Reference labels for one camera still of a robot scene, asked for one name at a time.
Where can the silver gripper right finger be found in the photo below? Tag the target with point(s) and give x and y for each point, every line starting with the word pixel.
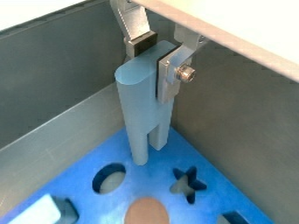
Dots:
pixel 173 65

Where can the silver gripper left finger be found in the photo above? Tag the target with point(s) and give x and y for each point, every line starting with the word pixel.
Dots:
pixel 131 17

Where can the light blue square-circle object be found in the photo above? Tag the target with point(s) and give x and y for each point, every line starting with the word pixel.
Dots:
pixel 145 115

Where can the blue shape-sorter block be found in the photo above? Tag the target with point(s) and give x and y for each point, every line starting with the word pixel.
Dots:
pixel 96 189

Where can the brown cylinder peg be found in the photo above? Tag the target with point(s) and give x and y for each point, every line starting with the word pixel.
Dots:
pixel 147 211

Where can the light blue rectangular peg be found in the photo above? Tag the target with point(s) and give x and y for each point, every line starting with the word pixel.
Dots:
pixel 41 212

